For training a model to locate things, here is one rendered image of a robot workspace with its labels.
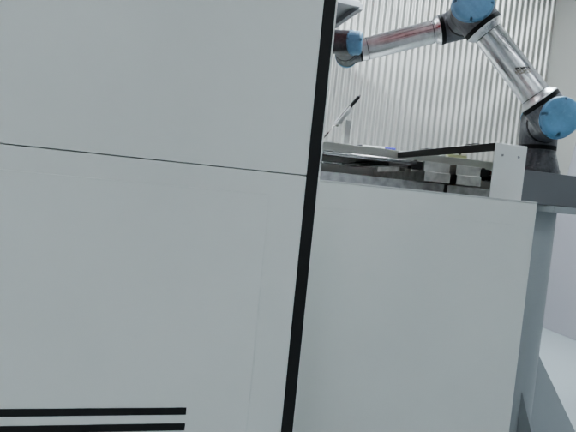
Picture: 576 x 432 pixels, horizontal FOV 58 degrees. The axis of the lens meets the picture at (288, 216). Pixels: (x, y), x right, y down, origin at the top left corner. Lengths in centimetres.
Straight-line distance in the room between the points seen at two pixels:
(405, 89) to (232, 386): 355
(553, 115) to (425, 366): 83
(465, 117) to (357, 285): 344
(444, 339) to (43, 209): 92
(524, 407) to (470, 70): 319
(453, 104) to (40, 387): 395
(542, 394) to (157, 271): 150
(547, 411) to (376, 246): 109
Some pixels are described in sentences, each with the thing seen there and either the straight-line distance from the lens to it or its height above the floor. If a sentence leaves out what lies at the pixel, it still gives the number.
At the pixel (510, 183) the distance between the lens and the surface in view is 144.
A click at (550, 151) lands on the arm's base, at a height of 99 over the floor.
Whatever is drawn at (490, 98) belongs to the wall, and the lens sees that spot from 468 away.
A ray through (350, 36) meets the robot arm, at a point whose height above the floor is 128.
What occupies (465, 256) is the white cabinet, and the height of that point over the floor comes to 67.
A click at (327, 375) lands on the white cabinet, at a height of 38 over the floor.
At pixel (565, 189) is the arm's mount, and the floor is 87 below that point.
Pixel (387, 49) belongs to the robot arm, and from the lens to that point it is 186.
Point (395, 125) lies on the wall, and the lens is 422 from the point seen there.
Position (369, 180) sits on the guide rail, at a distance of 148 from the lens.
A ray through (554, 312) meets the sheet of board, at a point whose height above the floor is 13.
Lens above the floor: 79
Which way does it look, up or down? 3 degrees down
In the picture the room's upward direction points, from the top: 6 degrees clockwise
